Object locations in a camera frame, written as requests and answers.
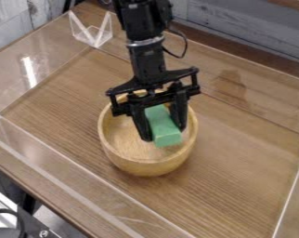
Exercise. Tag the brown wooden bowl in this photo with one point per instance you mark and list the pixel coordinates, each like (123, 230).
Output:
(135, 156)

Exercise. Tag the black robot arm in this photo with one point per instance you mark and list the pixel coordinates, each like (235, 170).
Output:
(144, 19)

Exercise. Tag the clear acrylic tray wall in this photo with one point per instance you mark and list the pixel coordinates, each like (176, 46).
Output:
(231, 192)

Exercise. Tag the green rectangular block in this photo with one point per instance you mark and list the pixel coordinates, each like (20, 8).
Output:
(165, 132)

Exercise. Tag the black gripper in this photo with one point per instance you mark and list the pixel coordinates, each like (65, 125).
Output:
(153, 86)

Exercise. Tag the black metal mount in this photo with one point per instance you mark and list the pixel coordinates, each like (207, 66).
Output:
(45, 220)

